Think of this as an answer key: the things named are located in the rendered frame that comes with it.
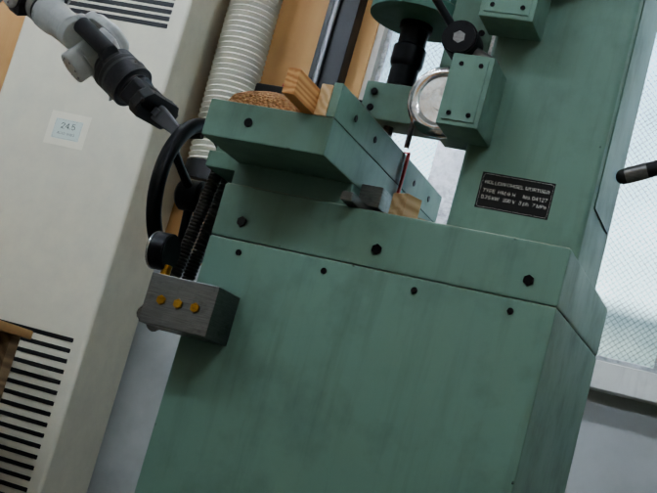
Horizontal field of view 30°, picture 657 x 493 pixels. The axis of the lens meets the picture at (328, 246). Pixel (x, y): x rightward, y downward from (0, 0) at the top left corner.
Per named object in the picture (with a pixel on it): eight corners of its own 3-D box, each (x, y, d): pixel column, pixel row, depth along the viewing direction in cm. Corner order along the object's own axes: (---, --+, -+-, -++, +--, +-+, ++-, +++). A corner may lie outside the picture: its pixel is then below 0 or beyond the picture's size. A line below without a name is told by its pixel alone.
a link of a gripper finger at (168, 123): (171, 138, 227) (152, 118, 230) (182, 125, 227) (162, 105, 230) (167, 135, 226) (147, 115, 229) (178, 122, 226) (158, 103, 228)
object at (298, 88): (396, 206, 231) (401, 186, 232) (406, 208, 230) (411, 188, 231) (281, 92, 177) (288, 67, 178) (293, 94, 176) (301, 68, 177)
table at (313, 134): (285, 225, 248) (294, 197, 249) (427, 253, 236) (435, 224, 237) (147, 123, 193) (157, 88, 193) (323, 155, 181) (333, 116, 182)
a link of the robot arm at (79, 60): (100, 107, 237) (66, 72, 241) (144, 76, 240) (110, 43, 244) (86, 70, 227) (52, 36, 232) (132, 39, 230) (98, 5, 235)
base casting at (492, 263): (304, 292, 239) (317, 247, 240) (596, 358, 217) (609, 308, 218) (208, 233, 198) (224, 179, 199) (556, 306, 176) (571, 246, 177)
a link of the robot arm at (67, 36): (98, 79, 238) (65, 52, 246) (135, 54, 240) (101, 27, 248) (85, 54, 233) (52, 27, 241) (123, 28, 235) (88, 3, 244)
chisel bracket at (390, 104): (366, 137, 221) (378, 93, 223) (439, 149, 216) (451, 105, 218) (353, 123, 215) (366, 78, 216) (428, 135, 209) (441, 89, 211)
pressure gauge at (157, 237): (154, 284, 198) (169, 236, 200) (175, 289, 197) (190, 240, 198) (136, 275, 192) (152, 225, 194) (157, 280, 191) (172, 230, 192)
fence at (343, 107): (427, 222, 237) (435, 196, 238) (435, 224, 237) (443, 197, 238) (325, 115, 183) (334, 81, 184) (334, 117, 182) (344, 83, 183)
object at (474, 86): (448, 141, 200) (466, 72, 202) (489, 148, 198) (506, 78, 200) (433, 121, 192) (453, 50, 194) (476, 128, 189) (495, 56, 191)
